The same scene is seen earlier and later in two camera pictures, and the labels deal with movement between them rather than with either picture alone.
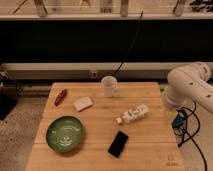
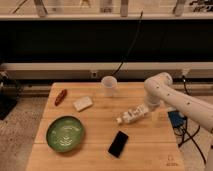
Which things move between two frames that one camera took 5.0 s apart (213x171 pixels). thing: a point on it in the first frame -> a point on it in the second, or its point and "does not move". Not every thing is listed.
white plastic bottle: (137, 112) does not move
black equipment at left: (10, 94) does not move
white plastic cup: (108, 84) does not move
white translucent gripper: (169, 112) -> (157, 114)
